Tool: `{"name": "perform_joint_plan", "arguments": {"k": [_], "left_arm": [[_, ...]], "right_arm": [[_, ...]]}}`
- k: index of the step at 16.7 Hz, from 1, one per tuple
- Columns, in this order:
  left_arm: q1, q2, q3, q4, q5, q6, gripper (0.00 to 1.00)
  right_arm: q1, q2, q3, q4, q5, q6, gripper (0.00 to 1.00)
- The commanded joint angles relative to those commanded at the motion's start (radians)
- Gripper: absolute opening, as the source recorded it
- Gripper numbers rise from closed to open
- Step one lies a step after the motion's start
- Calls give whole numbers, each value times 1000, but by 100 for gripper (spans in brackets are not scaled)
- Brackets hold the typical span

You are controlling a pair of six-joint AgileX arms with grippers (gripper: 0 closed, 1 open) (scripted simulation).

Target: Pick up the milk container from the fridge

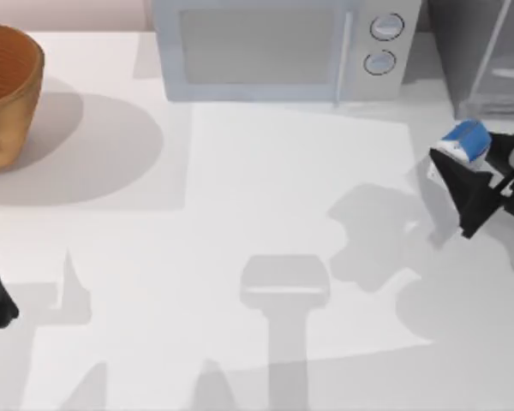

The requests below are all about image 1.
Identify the round microwave knob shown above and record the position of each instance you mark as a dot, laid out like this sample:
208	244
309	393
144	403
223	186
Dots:
386	26
380	63

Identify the woven wooden basket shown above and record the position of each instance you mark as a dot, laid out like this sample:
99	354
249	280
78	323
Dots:
8	107

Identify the blue and white carton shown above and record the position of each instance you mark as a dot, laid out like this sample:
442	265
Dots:
469	139

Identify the grey cabinet with dark inside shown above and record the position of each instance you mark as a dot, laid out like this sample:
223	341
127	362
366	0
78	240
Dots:
458	51

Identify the microwave oven door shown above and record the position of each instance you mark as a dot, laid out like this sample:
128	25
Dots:
257	47

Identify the pale microwave oven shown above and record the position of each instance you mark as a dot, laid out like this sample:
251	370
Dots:
381	87

